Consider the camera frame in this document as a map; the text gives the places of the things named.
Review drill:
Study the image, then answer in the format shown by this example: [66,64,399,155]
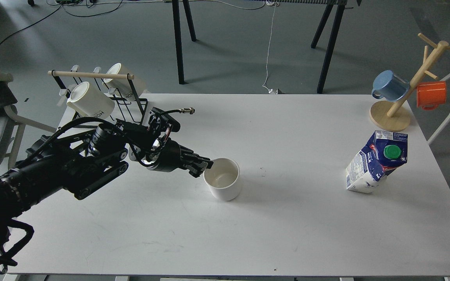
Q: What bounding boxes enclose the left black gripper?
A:
[147,139,214,178]

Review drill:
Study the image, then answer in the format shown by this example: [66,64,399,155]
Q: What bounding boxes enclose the white ceramic mug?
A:
[204,158,242,201]

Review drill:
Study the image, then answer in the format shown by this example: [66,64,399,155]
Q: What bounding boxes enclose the blue white milk carton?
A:
[345,130,408,194]

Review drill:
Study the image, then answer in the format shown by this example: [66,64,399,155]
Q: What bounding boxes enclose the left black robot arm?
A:
[0,107,214,274]

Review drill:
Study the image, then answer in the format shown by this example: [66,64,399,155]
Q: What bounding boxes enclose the orange mug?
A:
[416,81,447,110]

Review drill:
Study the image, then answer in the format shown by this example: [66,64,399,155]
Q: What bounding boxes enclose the wooden mug tree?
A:
[369,33,450,132]

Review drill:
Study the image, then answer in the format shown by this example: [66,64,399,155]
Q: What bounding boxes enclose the white mug rear on rack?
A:
[102,63,148,101]

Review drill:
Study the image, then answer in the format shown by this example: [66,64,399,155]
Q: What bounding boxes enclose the white mug on rack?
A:
[102,63,148,101]
[66,82,114,119]

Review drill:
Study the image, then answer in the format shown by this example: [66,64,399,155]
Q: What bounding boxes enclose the blue mug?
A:
[371,70,411,102]

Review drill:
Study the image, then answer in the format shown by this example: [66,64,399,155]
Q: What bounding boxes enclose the white mug front on rack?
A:
[66,82,114,119]

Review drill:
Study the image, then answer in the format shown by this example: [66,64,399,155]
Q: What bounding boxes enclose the black trestle table legs left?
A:
[170,0,197,85]

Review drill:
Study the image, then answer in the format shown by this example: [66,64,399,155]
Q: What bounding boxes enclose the black trestle table legs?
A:
[170,0,197,85]
[311,0,349,94]

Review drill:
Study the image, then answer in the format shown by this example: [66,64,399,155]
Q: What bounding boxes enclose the black trestle table legs right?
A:
[311,0,349,94]

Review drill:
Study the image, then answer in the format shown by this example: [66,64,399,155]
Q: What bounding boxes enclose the white hanging cable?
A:
[262,0,280,95]

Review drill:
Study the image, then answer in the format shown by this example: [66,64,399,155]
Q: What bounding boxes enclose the black wire mug rack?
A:
[48,65,148,123]

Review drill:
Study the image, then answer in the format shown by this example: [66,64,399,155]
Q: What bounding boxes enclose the black floor cable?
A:
[0,0,124,57]

